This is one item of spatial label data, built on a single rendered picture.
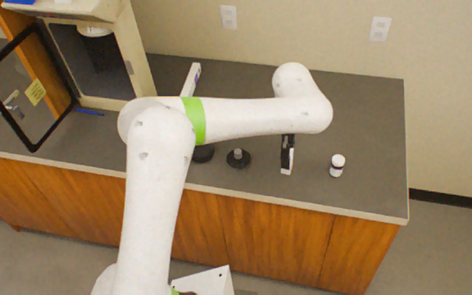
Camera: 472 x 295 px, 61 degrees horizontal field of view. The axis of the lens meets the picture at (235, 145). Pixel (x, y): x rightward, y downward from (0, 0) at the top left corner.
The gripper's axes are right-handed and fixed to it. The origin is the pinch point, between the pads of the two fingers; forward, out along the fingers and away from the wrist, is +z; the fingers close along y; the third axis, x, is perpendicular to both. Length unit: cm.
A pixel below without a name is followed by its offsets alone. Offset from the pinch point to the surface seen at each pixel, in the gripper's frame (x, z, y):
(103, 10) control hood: -62, -44, -10
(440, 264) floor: 82, 104, -27
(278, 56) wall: -17, 7, -61
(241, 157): -17.1, 6.6, -0.5
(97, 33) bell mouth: -74, -29, -17
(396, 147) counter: 37.5, 10.2, -22.2
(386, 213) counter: 35.9, 10.3, 7.6
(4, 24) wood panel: -99, -37, -4
